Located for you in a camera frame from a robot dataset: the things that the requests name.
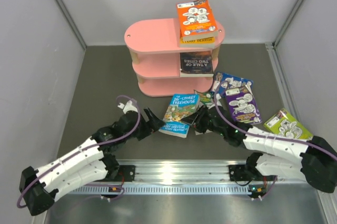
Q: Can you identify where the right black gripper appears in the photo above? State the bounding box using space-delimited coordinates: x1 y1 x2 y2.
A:
182 105 226 136

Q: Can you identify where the blue 26-storey treehouse book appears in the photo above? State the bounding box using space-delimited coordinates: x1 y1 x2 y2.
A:
159 94 200 138

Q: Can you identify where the dark tale of two cities book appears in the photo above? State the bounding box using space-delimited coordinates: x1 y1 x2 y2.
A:
180 51 214 77

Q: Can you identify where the yellow 130-storey treehouse book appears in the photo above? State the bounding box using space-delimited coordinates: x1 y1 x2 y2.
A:
180 34 215 49

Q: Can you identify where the orange 78-storey treehouse book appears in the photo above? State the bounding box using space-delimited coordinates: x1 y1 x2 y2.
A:
176 0 219 42

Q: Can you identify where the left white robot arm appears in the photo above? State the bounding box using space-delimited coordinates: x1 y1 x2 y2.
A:
19 107 165 216

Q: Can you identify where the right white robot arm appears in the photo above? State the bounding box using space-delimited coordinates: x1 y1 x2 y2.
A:
181 106 336 193

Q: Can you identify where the dark blue treehouse book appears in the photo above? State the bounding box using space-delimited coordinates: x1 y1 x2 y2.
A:
210 72 253 97

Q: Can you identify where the purple treehouse book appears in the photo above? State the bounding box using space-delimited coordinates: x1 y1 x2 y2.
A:
225 85 262 125

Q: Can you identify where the pink three-tier shelf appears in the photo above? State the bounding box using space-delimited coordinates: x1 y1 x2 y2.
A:
124 18 213 97

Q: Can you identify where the lime green treehouse book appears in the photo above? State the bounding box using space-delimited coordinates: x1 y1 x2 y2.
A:
264 108 313 140

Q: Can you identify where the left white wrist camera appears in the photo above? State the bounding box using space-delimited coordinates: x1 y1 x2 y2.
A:
117 100 138 114

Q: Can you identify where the aluminium mounting rail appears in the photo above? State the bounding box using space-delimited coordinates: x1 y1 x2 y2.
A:
43 158 330 196

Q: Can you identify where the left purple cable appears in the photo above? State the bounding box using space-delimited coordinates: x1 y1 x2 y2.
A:
17 95 140 208

